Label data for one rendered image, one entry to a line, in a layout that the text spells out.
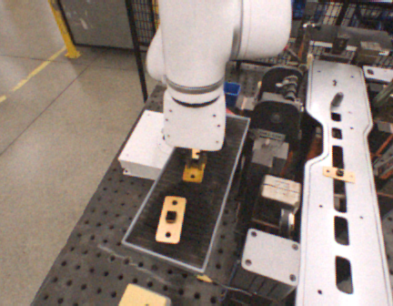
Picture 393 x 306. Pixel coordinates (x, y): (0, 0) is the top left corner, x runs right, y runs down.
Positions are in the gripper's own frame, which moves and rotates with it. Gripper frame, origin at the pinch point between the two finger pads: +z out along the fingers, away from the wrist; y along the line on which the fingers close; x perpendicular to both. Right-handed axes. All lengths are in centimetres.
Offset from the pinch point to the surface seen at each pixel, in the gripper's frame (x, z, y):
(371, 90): 64, 21, 60
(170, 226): -13.8, 2.2, -1.8
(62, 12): 244, 66, -195
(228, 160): 2.4, 2.6, 6.6
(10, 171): 61, 119, -159
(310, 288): -14.6, 18.5, 26.1
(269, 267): -15.8, 7.6, 15.6
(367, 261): -7.2, 18.5, 38.9
